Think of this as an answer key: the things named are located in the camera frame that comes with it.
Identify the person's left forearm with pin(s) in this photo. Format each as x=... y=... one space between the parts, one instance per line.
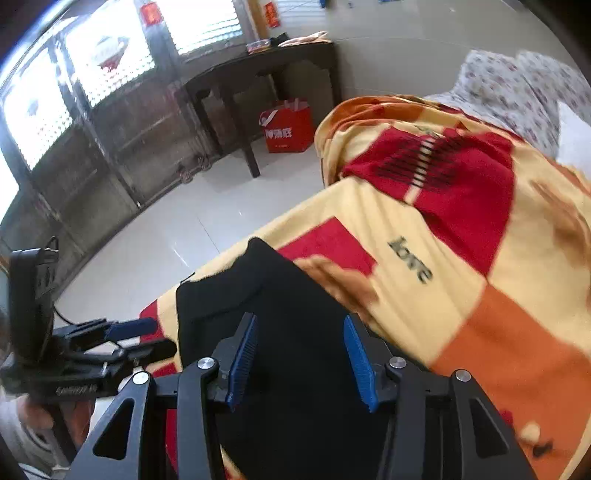
x=23 y=450

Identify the floral quilt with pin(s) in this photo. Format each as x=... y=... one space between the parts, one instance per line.
x=554 y=78

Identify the white pillow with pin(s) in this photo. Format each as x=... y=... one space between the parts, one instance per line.
x=575 y=138

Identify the black pants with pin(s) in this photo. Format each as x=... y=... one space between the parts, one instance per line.
x=295 y=300

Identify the small colourful box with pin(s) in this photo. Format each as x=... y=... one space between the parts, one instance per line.
x=258 y=46

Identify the red door sticker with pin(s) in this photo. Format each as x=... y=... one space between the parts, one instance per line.
x=151 y=14

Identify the red shopping bag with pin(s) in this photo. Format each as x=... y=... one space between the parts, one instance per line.
x=288 y=131

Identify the floral pillow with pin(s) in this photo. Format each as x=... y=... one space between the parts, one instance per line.
x=489 y=87

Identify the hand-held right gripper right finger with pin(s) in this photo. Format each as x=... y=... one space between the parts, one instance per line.
x=360 y=364

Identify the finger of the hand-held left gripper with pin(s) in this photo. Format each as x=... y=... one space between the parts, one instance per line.
x=147 y=353
x=131 y=328

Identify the dark wooden table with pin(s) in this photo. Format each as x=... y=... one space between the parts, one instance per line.
x=277 y=59

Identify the red wall sticker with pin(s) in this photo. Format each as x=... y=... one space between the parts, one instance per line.
x=272 y=14

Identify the person's left hand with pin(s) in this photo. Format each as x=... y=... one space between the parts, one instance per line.
x=41 y=415

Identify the orange red printed blanket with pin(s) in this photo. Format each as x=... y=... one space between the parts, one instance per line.
x=461 y=258

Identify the pink cloth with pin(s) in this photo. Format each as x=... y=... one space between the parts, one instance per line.
x=304 y=39

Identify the small black item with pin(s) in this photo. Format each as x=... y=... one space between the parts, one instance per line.
x=279 y=39

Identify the wooden lattice door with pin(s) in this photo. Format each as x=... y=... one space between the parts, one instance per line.
x=138 y=120

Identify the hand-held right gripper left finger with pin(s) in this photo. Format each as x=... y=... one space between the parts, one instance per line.
x=242 y=364

